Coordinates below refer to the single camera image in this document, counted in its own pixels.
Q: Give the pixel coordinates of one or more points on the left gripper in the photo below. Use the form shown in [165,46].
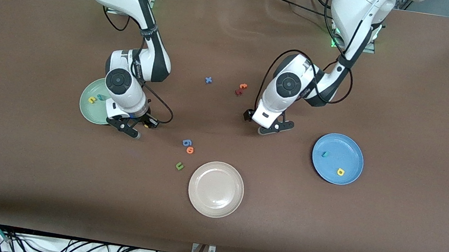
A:
[248,115]

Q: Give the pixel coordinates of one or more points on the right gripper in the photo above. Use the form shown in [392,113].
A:
[143,116]

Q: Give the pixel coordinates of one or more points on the teal letter p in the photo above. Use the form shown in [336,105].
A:
[100,97]

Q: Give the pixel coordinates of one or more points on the yellow letter u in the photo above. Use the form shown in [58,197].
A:
[89,100]

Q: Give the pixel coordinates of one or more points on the yellow letter d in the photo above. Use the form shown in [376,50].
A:
[342,170]

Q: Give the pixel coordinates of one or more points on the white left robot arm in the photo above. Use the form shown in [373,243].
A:
[357,9]

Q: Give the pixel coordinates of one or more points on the dark red letter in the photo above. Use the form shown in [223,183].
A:
[238,92]

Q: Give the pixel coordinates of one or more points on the orange letter t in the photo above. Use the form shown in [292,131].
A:
[243,86]

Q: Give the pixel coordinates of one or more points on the blue digit nine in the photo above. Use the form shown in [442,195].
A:
[183,142]

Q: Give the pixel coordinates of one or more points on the orange letter o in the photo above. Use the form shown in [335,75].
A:
[187,150]

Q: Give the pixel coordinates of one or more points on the blue letter x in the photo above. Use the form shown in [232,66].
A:
[208,80]

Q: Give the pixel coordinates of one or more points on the green letter u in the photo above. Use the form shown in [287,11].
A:
[178,168]

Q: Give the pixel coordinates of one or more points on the green plate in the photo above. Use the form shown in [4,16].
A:
[89,112]

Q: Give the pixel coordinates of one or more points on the brown table cover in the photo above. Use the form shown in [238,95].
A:
[236,36]

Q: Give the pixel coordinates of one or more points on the beige plate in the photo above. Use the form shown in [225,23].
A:
[216,190]

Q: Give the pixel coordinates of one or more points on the blue plate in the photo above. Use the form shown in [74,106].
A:
[347,151]

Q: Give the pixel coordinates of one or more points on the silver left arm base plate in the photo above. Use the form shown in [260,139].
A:
[371,50]

